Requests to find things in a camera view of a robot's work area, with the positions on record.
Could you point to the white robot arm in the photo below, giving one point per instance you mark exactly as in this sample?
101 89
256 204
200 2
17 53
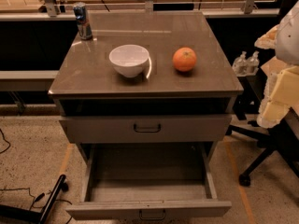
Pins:
289 28

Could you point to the blue silver drink can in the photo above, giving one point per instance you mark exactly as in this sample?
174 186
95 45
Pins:
84 27

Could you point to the white ceramic bowl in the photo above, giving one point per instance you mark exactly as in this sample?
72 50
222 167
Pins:
129 60

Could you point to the black office chair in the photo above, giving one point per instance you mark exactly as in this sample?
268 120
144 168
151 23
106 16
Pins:
280 139

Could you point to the grey metal drawer cabinet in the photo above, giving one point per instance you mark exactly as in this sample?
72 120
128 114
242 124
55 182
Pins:
87 84

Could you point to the orange fruit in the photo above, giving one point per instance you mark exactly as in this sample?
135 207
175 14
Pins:
184 59

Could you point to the drawer with black handle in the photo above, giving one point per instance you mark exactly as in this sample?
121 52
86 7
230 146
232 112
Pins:
148 182
145 129

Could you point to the right clear sanitizer bottle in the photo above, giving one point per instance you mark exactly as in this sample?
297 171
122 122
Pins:
252 62

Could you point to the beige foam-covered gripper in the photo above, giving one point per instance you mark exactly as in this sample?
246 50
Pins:
289 37

